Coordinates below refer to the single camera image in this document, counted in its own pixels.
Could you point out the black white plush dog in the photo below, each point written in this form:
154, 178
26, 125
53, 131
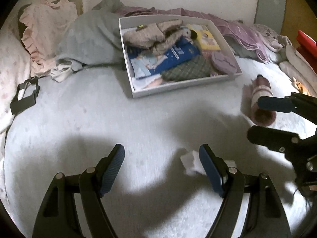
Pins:
188, 34

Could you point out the yellow tissue pack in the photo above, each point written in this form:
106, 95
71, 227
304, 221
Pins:
203, 38

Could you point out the white crumpled paper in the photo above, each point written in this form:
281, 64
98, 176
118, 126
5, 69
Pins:
192, 163

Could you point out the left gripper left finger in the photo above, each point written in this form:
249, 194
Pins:
57, 215

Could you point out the dark blue wipes pack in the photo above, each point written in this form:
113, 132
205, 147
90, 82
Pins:
146, 64

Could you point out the white socks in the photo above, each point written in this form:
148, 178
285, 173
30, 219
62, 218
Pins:
61, 72

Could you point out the grey green blanket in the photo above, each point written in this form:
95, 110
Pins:
93, 38

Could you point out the purple striped blanket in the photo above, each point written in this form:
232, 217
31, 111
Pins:
243, 35

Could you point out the lilac foam pad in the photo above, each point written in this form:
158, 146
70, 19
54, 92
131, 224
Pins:
223, 63

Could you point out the pink ruffled pillow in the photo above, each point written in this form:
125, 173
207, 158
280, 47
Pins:
45, 24

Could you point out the cream plush pillow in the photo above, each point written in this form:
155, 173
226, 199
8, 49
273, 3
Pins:
294, 66

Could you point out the black rectangular frame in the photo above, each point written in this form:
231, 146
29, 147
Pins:
21, 101

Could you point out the white shallow tray box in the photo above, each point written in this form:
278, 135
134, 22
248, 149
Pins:
137, 85

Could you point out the orange cloth toy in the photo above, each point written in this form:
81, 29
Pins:
300, 87

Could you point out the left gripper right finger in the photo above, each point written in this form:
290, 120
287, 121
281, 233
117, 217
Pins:
265, 215

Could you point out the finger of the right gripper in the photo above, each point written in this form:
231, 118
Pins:
302, 105
290, 144

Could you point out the light patterned garment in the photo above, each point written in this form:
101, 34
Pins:
271, 39

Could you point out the beige plaid pouch brown button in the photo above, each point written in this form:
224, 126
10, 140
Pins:
157, 37

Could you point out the round pink puff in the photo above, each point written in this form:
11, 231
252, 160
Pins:
155, 83

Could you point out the pink floral pillow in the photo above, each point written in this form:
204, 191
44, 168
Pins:
15, 69

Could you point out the red object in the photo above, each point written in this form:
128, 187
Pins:
307, 48

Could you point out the green plaid pouch pink button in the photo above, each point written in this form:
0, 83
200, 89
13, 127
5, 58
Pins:
196, 68

